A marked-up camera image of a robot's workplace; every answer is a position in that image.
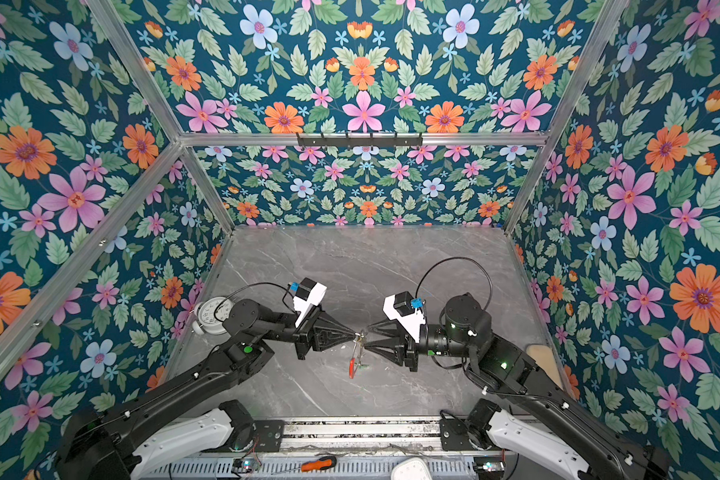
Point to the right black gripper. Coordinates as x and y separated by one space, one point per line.
406 352

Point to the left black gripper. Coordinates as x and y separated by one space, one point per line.
314 334

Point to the metal keyring disc red grip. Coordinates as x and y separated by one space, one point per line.
355 362

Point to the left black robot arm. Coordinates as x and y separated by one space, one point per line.
137 437

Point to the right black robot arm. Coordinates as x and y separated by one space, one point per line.
500 368

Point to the white alarm clock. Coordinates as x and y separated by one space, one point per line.
210 315

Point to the white device front edge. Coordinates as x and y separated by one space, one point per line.
411 469

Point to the beige sponge block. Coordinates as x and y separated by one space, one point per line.
545 358

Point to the right small circuit board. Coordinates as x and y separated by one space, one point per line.
489 469

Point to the small circuit board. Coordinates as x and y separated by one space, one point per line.
489 469
246 466

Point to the left small circuit board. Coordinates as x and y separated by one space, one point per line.
246 466

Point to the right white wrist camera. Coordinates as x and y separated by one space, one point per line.
407 311

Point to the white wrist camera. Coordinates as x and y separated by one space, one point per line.
407 311
306 295

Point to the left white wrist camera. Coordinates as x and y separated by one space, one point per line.
306 295

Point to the aluminium front rail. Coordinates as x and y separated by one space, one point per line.
360 429

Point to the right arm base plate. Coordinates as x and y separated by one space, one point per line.
456 435

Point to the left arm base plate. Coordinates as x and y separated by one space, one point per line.
260 436

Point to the orange handled screwdriver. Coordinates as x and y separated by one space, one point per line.
323 463

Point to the black wall hook rack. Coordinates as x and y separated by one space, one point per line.
347 140

